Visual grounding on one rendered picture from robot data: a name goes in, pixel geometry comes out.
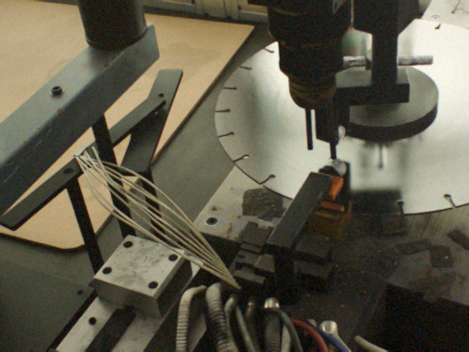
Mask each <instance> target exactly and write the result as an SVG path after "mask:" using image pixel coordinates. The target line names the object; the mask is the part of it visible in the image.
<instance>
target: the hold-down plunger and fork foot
mask: <svg viewBox="0 0 469 352"><path fill-rule="evenodd" d="M398 65H399V36H398V37H397V38H395V39H389V38H379V37H374V36H372V70H362V71H351V72H340V73H337V74H336V92H335V94H334V96H333V118H334V128H335V137H336V146H337V145H338V144H339V122H341V123H342V124H343V126H344V128H345V133H349V132H350V106H372V105H384V104H396V103H409V101H410V81H409V77H408V74H407V69H406V68H398ZM314 121H315V136H316V140H319V141H321V142H326V143H328V144H330V142H329V133H328V116H327V107H325V108H322V109H317V110H314Z"/></svg>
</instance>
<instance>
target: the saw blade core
mask: <svg viewBox="0 0 469 352"><path fill-rule="evenodd" d="M439 25H440V22H436V21H425V20H418V19H415V20H414V21H413V22H412V23H411V24H410V25H409V26H408V27H407V28H406V29H405V30H404V31H403V32H402V33H401V34H400V36H399V55H423V54H431V55H433V56H434V63H433V64H432V65H431V66H409V67H413V68H415V69H417V70H420V71H422V72H423V73H426V74H427V75H428V76H429V77H430V78H431V79H432V80H434V81H435V82H436V84H437V86H438V88H439V91H440V97H439V106H438V109H437V111H436V113H435V114H434V116H432V117H431V118H430V119H429V120H427V121H426V122H425V123H424V124H422V125H420V126H418V127H416V128H413V129H410V130H408V131H402V132H399V133H387V134H374V133H363V132H358V131H354V130H351V129H350V132H349V133H345V134H344V136H343V138H342V139H341V140H340V141H339V144H338V145H337V146H336V154H337V159H336V160H332V159H331V157H330V144H328V143H326V142H321V141H319V140H316V136H315V121H314V110H311V123H312V136H313V150H307V140H306V116H305V109H301V108H299V107H298V106H296V105H295V103H294V101H293V100H292V98H291V97H290V93H289V80H288V77H286V76H285V75H284V74H282V73H281V71H280V70H279V68H278V43H277V42H275V43H273V44H271V45H269V46H268V47H266V48H265V50H264V49H262V50H261V51H259V52H257V53H256V54H254V55H253V56H252V57H250V58H249V59H247V60H245V62H244V63H243V64H242V65H241V66H240V68H238V69H236V71H234V72H233V74H232V75H231V76H230V77H229V79H228V80H227V82H226V83H225V84H224V88H223V89H222V90H221V93H220V95H219V96H218V102H217V104H216V108H215V126H216V130H217V134H218V138H219V141H220V143H221V146H222V148H223V149H224V151H225V153H226V154H227V155H228V157H229V158H230V160H231V161H232V162H233V163H234V165H235V166H236V167H237V168H238V169H239V170H240V171H242V172H243V173H244V174H245V176H247V177H249V178H251V179H252V180H253V181H254V182H256V183H258V184H259V185H262V184H263V183H265V182H266V183H265V184H264V185H263V187H264V188H266V189H267V190H269V191H272V192H273V193H275V194H277V195H279V196H282V197H284V198H287V199H290V200H293V199H294V197H295V195H296V193H297V192H298V191H299V189H300V187H301V186H302V185H303V182H304V181H305V179H306V178H307V176H308V174H309V172H310V171H315V172H321V173H325V174H329V175H331V176H335V177H341V178H343V186H342V187H341V189H340V191H339V193H338V194H337V196H336V198H335V200H334V201H330V200H326V199H324V200H323V201H322V202H321V204H322V206H321V208H320V209H323V210H330V211H334V212H339V213H343V214H347V213H348V210H349V207H350V204H349V202H355V203H354V204H353V206H352V210H351V215H355V216H378V217H394V216H401V213H400V209H399V205H397V203H402V204H403V206H402V207H403V211H404V216H417V215H424V214H429V213H438V211H443V210H449V209H452V206H451V204H450V202H449V201H448V200H447V199H446V198H444V197H450V200H451V202H452V204H453V205H454V207H456V208H458V207H461V206H464V205H469V29H467V28H463V27H460V26H455V25H451V24H447V23H442V25H441V26H440V28H439V30H436V29H437V28H438V27H439ZM370 48H372V36H371V35H370V34H367V33H364V32H357V31H355V30H354V29H353V28H352V21H350V30H349V31H348V33H347V34H346V35H345V36H344V37H343V38H342V53H343V56H365V55H366V52H367V51H368V50H369V49H370ZM270 52H271V53H273V54H271V53H270ZM233 89H236V90H233ZM227 111H230V112H229V113H226V112H227ZM232 133H233V134H234V135H231V136H230V135H229V134H232ZM244 157H249V158H244ZM270 177H274V179H270V180H269V178H270ZM268 180H269V181H268Z"/></svg>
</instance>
